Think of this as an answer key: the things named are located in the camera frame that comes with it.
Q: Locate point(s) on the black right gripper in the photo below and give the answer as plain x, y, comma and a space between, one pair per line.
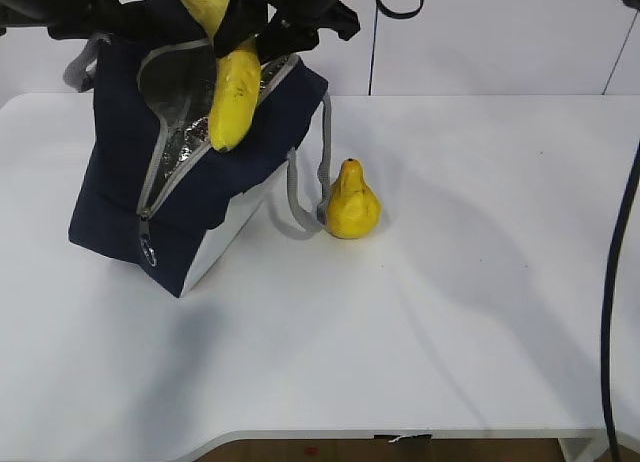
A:
292, 29

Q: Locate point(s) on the yellow banana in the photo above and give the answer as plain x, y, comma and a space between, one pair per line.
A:
237, 86

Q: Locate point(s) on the navy lunch bag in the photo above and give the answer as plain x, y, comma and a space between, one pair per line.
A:
155, 193

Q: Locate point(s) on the yellow pear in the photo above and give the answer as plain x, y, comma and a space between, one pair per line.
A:
353, 209

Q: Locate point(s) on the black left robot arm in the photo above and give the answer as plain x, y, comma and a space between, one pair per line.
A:
78, 19

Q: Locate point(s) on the white table leg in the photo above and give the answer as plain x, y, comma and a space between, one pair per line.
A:
583, 449

